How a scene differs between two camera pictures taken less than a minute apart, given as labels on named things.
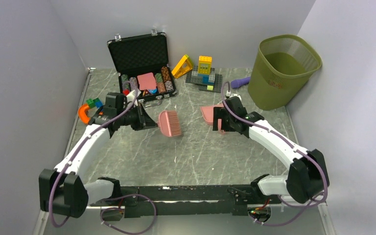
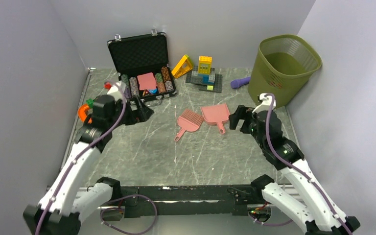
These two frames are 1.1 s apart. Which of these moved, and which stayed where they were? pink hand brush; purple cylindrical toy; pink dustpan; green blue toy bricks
Moved: pink hand brush
Stayed: green blue toy bricks; pink dustpan; purple cylindrical toy
